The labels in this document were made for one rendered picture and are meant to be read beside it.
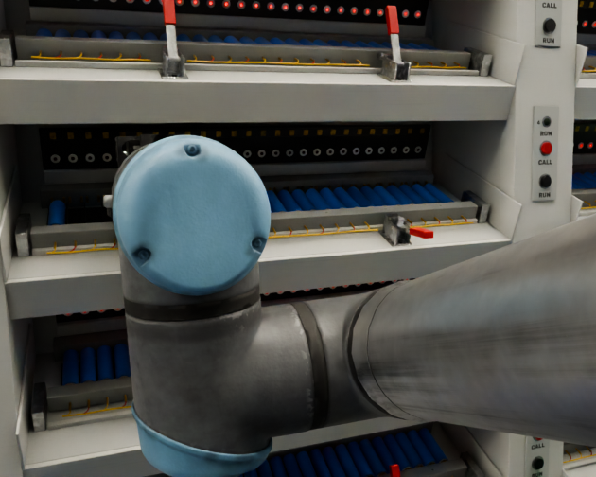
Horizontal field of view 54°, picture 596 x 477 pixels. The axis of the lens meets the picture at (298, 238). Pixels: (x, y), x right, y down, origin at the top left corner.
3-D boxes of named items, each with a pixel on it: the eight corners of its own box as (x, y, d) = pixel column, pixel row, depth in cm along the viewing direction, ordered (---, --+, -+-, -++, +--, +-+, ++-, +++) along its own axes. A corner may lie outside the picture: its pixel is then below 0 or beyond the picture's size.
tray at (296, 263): (504, 269, 80) (523, 205, 75) (9, 320, 61) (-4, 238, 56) (430, 206, 96) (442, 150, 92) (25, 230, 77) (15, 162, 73)
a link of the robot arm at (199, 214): (123, 319, 33) (105, 136, 31) (116, 274, 45) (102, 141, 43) (285, 296, 36) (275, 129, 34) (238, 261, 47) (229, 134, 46)
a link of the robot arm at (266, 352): (319, 473, 39) (310, 291, 37) (138, 510, 36) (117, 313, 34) (284, 413, 48) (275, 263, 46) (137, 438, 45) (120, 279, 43)
